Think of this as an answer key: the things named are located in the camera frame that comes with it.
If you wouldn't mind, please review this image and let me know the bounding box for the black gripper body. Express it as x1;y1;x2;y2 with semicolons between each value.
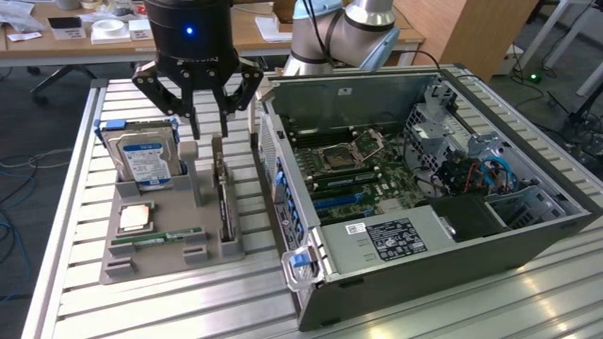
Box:
143;0;240;90

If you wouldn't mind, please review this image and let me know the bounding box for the green graphics card black shroud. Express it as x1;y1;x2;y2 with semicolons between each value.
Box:
209;132;239;245

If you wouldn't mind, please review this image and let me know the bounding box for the plain white labelled box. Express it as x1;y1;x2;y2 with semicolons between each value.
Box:
127;19;155;42

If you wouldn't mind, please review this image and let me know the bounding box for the stack of white papers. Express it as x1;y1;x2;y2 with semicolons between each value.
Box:
253;16;296;44

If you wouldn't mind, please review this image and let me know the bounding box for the white square tray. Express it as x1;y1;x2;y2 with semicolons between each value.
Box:
89;19;133;46

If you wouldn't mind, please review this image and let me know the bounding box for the dark crumpled item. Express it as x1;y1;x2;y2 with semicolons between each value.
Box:
108;0;137;17

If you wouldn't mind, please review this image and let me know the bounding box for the white tape roll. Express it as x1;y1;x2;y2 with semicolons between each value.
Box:
93;19;124;36

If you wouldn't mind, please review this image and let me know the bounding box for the hard disk in blue carrier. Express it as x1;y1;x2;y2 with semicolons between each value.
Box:
93;114;184;192

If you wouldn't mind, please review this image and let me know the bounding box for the office chair base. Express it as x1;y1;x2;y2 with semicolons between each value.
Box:
25;61;143;106

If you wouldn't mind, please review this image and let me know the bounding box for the small cardboard box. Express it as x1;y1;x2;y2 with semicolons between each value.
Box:
275;0;297;24

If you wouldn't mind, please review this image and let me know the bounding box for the long wooden desk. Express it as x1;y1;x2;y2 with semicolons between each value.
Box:
0;0;428;77

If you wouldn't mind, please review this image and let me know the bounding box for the white box with black top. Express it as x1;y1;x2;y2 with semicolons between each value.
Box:
47;16;87;40

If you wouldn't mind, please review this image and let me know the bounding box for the CPU socket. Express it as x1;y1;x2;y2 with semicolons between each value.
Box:
316;143;367;174

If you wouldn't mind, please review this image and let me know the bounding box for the silver socket cover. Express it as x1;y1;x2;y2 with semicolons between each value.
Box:
351;126;387;157

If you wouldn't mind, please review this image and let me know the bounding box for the clear plastic bag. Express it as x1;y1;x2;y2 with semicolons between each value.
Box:
0;1;47;33

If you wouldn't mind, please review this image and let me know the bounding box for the CPU chip with metal lid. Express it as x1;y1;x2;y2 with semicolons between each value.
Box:
117;205;152;233

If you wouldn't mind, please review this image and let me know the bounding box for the grey plastic parts rack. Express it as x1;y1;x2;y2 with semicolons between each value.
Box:
97;140;247;285

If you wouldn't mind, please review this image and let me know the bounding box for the blue expansion slot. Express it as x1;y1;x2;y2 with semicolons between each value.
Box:
312;193;363;210

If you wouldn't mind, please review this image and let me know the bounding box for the green loose RAM stick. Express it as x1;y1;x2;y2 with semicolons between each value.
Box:
111;227;207;247

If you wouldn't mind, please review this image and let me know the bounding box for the perforated silver disk bay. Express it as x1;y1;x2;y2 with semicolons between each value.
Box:
403;81;476;170

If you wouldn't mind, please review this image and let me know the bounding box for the grey power supply unit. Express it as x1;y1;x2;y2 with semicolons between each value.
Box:
311;206;461;277

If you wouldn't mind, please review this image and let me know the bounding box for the white box with red button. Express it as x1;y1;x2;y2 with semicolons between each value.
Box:
499;44;527;77

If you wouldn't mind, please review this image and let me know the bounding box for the open dark grey PC case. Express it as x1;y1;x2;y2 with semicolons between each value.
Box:
248;68;603;333

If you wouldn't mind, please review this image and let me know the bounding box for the open silver disk bay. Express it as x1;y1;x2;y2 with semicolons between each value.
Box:
483;178;570;231

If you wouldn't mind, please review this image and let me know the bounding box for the black stand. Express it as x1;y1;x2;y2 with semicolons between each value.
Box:
548;79;603;149

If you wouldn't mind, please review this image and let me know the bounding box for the white table leg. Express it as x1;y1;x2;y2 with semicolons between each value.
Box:
576;63;603;97

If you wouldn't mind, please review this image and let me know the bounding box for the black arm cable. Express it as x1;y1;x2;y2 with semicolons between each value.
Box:
300;0;341;69

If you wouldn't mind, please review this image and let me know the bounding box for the white floor cable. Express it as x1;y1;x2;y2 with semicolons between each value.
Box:
0;146;75;170

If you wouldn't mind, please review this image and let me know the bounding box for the black power cable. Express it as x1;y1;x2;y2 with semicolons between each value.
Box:
388;50;443;71

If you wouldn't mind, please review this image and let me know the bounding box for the red wire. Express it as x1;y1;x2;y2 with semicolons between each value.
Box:
463;162;477;194

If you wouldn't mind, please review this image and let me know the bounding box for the silver hinged drive bracket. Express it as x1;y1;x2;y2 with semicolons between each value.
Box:
465;131;515;167

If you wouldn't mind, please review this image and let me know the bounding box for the blue floor cable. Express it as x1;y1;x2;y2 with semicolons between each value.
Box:
0;169;37;304

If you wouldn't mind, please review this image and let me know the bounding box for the light blue wire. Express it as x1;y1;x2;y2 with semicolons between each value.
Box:
483;155;520;194

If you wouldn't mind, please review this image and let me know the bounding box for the white desk frame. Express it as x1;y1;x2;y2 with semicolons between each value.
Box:
512;0;603;71

